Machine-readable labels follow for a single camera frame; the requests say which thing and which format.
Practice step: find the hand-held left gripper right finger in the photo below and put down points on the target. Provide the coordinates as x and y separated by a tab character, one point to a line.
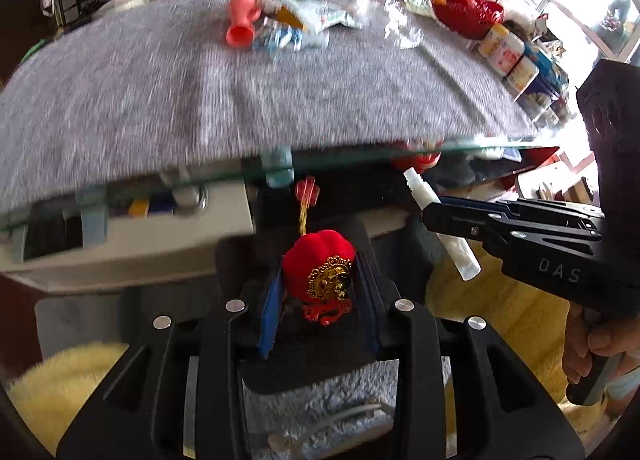
367	310

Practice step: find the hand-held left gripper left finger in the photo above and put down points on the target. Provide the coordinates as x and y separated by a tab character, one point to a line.
267	320

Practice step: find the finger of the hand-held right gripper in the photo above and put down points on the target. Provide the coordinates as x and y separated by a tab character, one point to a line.
480	205
480	230

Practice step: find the black waste bin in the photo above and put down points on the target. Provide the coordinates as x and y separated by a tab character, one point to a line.
240	265

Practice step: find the white plastic tube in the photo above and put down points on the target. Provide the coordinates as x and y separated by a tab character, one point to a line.
419	190

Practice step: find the red plush lantern ornament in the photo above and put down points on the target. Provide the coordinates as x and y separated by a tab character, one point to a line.
310	265

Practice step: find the clear plastic bag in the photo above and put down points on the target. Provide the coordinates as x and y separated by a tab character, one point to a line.
402	22

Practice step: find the person's right hand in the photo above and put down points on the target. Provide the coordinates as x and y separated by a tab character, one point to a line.
575	350

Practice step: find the red round ornament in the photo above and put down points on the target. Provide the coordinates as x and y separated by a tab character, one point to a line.
417	157

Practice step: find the yellow fluffy blanket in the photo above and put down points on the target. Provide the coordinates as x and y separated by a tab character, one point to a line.
510	305

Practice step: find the blue carton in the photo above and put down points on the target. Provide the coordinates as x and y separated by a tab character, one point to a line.
547	74

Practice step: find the cream drawer unit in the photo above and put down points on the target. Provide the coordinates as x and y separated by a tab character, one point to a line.
150	245

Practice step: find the red basket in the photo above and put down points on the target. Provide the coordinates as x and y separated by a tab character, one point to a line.
465	9

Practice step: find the pale blue clothing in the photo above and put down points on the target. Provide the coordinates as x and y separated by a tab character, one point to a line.
622	387

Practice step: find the grey tablecloth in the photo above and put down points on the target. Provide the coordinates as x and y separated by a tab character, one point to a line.
200	89

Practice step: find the white blue wrapper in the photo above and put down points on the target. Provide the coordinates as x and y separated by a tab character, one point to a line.
280	37

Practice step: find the pink plastic cup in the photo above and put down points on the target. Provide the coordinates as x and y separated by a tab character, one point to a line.
241	22

